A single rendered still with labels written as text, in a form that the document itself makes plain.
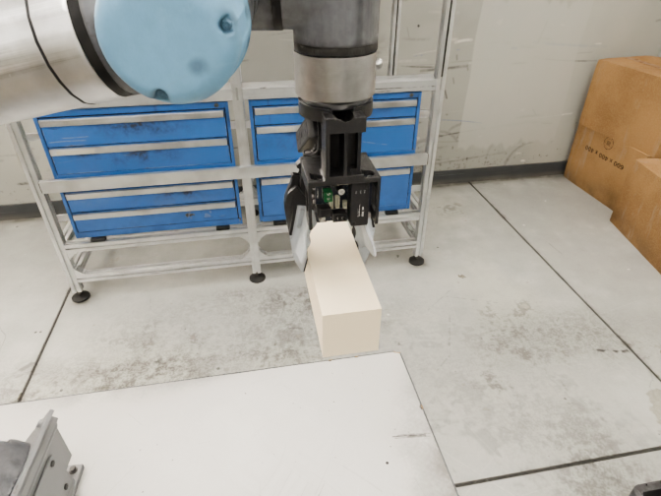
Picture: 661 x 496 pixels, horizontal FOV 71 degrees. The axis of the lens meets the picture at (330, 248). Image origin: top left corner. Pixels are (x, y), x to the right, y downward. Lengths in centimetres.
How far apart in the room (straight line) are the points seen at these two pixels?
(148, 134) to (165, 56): 175
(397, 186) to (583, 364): 107
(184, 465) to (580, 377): 160
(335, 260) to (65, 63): 34
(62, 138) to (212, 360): 104
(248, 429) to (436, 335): 132
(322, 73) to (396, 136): 170
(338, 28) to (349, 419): 67
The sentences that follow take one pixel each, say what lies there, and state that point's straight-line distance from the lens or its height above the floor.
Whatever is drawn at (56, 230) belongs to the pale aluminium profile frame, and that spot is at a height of 38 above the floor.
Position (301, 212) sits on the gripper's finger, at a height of 117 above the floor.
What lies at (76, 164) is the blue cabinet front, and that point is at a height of 66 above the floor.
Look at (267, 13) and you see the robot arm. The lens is 41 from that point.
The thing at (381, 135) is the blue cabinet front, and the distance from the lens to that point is 208.
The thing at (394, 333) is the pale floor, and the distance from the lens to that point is 205.
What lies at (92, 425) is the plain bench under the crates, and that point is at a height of 70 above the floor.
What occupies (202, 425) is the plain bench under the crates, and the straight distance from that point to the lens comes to 91.
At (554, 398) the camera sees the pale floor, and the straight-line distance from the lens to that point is 199.
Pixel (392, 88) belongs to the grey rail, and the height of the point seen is 91.
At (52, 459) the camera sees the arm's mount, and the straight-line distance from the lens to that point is 83.
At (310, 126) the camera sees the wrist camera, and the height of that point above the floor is 127.
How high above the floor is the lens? 142
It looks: 34 degrees down
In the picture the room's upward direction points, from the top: straight up
